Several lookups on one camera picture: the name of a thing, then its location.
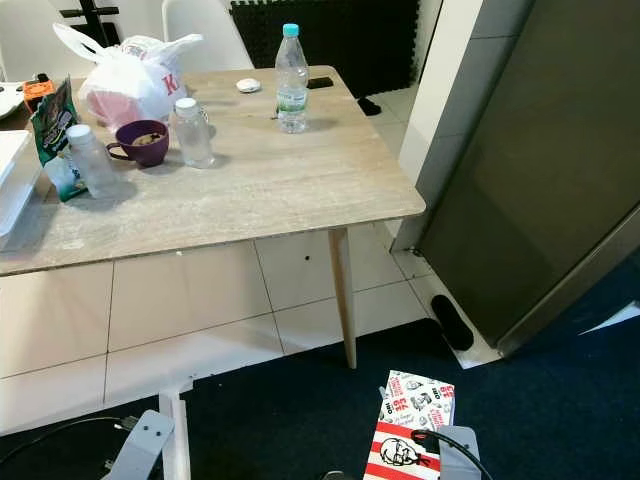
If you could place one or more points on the red white chicken box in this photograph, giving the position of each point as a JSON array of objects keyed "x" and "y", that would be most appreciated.
[{"x": 415, "y": 420}]

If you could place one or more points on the grey steel fridge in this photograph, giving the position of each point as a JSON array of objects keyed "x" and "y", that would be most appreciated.
[{"x": 530, "y": 170}]

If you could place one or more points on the white lidded food container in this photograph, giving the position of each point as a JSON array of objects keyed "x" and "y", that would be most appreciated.
[{"x": 15, "y": 180}]

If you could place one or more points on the small clear bottle white cap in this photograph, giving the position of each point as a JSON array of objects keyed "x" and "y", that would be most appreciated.
[
  {"x": 90, "y": 165},
  {"x": 192, "y": 135}
]

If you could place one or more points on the dark green snack packet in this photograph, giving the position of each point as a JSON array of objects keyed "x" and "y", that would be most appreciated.
[{"x": 55, "y": 125}]

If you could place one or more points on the white rounded device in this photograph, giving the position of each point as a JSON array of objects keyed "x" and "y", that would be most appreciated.
[{"x": 10, "y": 98}]

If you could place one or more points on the orange black small object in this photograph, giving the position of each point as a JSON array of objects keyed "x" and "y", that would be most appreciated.
[{"x": 38, "y": 92}]

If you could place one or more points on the purple mug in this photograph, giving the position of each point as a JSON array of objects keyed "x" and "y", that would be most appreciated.
[{"x": 145, "y": 145}]

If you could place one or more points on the white plastic bag red print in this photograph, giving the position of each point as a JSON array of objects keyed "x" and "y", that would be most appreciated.
[{"x": 135, "y": 95}]

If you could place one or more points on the black stand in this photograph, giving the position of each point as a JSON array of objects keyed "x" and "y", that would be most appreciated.
[{"x": 95, "y": 12}]

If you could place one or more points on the small white round case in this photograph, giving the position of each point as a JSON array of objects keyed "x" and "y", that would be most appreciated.
[{"x": 249, "y": 85}]

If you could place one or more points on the black carpet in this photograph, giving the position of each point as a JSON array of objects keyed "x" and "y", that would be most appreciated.
[{"x": 260, "y": 420}]

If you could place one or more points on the water bottle teal cap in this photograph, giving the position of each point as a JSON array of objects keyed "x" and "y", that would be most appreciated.
[{"x": 291, "y": 85}]

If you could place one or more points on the black phone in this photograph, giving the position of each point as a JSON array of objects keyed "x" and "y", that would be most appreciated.
[{"x": 320, "y": 82}]

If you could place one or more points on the black foam floor mat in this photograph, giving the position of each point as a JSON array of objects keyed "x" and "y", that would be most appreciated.
[{"x": 320, "y": 35}]

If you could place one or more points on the black slipper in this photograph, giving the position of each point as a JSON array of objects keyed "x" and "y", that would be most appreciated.
[{"x": 369, "y": 106}]

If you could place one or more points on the black oblong door stop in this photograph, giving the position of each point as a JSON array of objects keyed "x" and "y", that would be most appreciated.
[{"x": 452, "y": 322}]

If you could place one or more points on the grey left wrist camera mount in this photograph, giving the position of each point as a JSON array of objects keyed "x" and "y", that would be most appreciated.
[{"x": 145, "y": 440}]

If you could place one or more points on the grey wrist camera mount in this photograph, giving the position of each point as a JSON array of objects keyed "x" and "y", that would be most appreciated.
[
  {"x": 145, "y": 440},
  {"x": 458, "y": 455}
]

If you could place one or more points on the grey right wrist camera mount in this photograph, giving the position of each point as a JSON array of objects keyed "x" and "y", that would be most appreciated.
[{"x": 458, "y": 455}]

